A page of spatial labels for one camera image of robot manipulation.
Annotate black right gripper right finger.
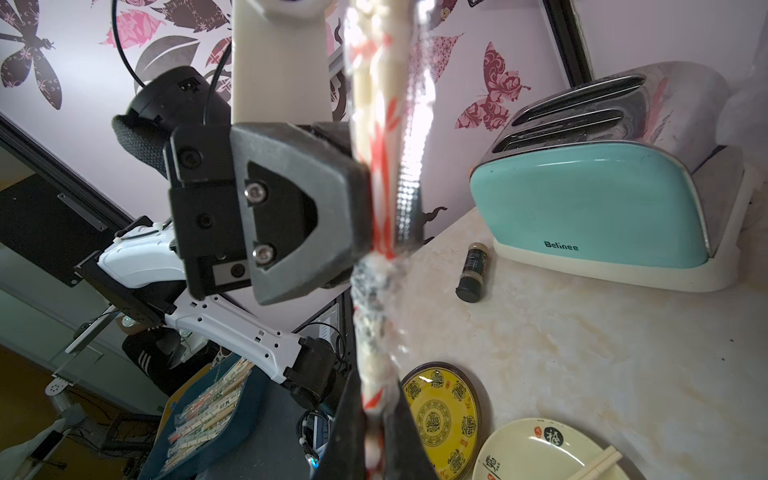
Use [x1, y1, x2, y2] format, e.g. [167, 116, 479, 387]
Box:
[383, 390, 438, 480]

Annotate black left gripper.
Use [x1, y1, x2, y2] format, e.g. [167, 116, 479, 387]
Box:
[164, 122, 372, 305]

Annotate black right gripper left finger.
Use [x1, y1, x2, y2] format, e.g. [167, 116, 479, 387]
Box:
[312, 370, 367, 480]

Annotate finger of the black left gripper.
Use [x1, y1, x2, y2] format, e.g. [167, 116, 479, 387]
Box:
[395, 149, 424, 252]

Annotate red chopsticks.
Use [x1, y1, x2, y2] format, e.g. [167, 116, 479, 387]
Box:
[344, 1, 436, 479]

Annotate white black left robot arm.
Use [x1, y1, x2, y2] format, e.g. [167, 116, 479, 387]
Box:
[78, 66, 373, 414]

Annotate blue tray of chopsticks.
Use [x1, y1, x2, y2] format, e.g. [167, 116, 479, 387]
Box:
[139, 354, 272, 479]

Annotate yellow black patterned plate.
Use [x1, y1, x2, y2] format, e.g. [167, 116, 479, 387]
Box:
[401, 361, 483, 479]

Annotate black small cylinder jar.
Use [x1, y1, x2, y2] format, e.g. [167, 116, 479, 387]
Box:
[455, 242, 489, 303]

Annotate cream plate middle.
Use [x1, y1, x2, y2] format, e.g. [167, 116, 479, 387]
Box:
[472, 418, 604, 479]

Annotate person in black clothes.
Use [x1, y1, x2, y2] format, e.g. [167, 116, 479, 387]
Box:
[122, 328, 219, 396]

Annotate mint green toaster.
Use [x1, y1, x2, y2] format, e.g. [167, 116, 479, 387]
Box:
[470, 61, 760, 292]

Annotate clear plastic bin liner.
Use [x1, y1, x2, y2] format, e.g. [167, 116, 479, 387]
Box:
[716, 20, 768, 182]

